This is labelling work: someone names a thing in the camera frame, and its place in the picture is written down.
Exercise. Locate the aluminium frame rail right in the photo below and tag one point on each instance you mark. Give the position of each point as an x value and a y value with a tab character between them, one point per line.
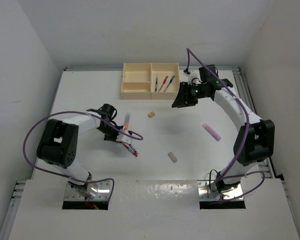
244	93

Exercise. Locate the orange highlighter marker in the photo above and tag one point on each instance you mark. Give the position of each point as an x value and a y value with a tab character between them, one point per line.
126	121

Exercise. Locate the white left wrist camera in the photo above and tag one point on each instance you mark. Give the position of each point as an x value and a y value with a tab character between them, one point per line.
124	137

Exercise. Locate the pink highlighter marker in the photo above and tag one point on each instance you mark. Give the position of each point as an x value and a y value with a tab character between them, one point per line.
211	132

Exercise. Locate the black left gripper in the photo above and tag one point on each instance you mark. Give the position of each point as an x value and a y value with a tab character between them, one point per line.
113	138

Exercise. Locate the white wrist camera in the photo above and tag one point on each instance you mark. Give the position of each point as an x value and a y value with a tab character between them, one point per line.
190	75
124	137

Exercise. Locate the cream wooden compartment tray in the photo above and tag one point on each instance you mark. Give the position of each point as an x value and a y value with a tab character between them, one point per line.
138	81

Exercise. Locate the blue gel pen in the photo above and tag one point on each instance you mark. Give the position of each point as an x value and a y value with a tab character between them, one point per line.
170	81

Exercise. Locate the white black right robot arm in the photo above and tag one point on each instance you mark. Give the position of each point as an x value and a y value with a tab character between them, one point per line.
255	136

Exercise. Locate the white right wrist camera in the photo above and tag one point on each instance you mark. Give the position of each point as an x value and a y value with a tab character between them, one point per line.
190	75

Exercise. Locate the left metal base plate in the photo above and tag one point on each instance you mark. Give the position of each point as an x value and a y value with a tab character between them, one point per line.
92	192

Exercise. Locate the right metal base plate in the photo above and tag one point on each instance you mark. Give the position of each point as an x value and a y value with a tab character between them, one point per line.
207	195

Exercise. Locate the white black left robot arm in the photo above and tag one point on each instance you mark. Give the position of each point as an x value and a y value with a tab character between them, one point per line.
58	144

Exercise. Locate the small tan eraser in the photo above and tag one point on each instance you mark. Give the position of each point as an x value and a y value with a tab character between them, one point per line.
151	114

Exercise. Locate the metal base plate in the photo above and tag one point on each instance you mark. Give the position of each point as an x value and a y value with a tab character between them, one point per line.
92	192
207	195

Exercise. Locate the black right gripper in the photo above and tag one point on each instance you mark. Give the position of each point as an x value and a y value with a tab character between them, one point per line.
183	99

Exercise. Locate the red gel pen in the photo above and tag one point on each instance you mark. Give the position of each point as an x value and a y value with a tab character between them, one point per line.
163	83

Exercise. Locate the grey speckled eraser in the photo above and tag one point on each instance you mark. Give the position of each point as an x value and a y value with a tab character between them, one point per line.
172	157

